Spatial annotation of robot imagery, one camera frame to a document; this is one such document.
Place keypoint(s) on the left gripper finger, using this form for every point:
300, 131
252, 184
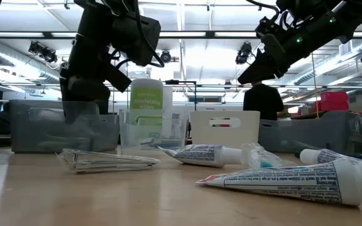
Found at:
83, 94

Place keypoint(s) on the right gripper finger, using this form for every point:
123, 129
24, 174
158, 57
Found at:
262, 67

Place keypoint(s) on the toothbrush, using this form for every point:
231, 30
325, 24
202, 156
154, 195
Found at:
258, 157
105, 161

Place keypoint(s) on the white travel toothpaste tube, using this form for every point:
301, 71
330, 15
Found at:
328, 156
294, 183
206, 154

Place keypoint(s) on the person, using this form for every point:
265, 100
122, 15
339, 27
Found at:
262, 100

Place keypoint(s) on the black ceiling spotlight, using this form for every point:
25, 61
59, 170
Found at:
49, 56
36, 47

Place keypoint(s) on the grey translucent plastic bin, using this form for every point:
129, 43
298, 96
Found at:
325, 132
42, 132

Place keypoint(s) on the disinfecting wipes canister green label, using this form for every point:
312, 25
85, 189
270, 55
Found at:
146, 94

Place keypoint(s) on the red plastic crate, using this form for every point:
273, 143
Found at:
334, 96
332, 106

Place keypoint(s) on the red and black small item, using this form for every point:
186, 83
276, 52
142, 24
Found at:
221, 125

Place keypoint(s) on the white plastic bin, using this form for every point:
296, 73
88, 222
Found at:
225, 135

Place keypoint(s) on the clear plastic bin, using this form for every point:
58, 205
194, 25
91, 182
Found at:
156, 132

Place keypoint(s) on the overhead LED light bar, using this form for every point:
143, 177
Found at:
187, 34

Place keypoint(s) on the thin black bent rod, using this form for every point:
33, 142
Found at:
181, 82

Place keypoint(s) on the blue grey toiletry item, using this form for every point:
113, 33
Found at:
159, 142

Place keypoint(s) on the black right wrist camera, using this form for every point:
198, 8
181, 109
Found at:
269, 25

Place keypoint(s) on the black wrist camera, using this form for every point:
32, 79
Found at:
137, 37
269, 25

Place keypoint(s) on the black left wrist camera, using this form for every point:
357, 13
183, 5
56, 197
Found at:
137, 37

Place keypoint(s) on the black round ceiling camera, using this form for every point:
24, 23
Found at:
165, 56

